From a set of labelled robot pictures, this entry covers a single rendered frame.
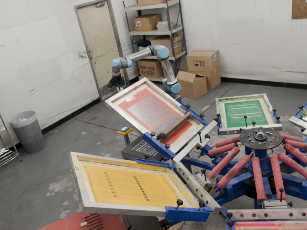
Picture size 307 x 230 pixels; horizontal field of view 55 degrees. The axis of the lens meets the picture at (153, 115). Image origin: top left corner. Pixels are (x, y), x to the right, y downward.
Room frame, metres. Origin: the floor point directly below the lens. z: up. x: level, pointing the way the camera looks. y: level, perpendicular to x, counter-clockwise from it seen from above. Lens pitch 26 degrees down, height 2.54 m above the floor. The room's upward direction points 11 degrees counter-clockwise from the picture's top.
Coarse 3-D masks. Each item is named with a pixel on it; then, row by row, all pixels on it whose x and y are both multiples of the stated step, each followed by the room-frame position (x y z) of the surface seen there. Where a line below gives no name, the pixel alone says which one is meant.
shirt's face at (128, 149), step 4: (140, 136) 2.77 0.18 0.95; (136, 140) 2.72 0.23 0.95; (140, 140) 2.70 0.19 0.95; (132, 144) 2.65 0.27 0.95; (136, 144) 2.63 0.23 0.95; (124, 148) 2.60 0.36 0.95; (128, 148) 2.58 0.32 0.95; (128, 152) 2.51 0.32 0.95; (132, 152) 2.49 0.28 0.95; (136, 152) 2.48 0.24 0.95; (140, 152) 2.46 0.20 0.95; (140, 156) 2.40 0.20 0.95; (152, 156) 2.36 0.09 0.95; (156, 156) 2.35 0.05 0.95; (160, 156) 2.33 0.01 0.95; (152, 160) 2.29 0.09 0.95; (156, 160) 2.28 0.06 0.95; (160, 160) 2.27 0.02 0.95
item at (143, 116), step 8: (120, 104) 2.52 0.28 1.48; (128, 104) 2.54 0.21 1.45; (136, 104) 2.55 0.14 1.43; (128, 112) 2.44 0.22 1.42; (136, 112) 2.46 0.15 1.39; (144, 112) 2.47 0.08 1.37; (152, 112) 2.49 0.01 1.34; (136, 120) 2.36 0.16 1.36; (144, 120) 2.38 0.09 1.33; (152, 120) 2.40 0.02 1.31; (160, 120) 2.41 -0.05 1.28; (152, 128) 2.31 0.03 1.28; (168, 128) 2.34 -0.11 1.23; (176, 136) 2.27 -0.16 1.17
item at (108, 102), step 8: (144, 80) 2.85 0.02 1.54; (128, 88) 2.69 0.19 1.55; (136, 88) 2.76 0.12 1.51; (152, 88) 2.80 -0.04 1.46; (112, 96) 2.55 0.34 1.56; (120, 96) 2.58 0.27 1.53; (168, 96) 2.69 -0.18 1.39; (112, 104) 2.45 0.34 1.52; (176, 104) 2.61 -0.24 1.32; (120, 112) 2.38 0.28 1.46; (184, 112) 2.56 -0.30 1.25; (128, 120) 2.30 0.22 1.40; (136, 128) 2.25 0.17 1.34; (200, 128) 2.37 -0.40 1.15; (192, 136) 2.26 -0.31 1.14; (184, 144) 2.16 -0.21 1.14; (176, 152) 2.09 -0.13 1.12
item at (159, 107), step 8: (136, 96) 2.65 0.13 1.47; (144, 96) 2.68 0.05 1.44; (152, 96) 2.70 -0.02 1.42; (144, 104) 2.57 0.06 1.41; (152, 104) 2.59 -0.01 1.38; (160, 104) 2.62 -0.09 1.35; (160, 112) 2.51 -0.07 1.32; (168, 112) 2.53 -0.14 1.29; (176, 112) 2.55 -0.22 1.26; (184, 128) 2.38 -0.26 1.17
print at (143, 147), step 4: (140, 144) 2.62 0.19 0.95; (144, 144) 2.60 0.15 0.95; (148, 144) 2.59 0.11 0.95; (132, 148) 2.57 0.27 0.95; (136, 148) 2.55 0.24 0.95; (140, 148) 2.54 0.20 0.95; (144, 148) 2.52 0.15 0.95; (148, 148) 2.51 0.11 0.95; (152, 148) 2.50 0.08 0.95; (144, 152) 2.45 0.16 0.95; (148, 152) 2.44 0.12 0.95; (152, 152) 2.42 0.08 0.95; (156, 152) 2.41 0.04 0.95
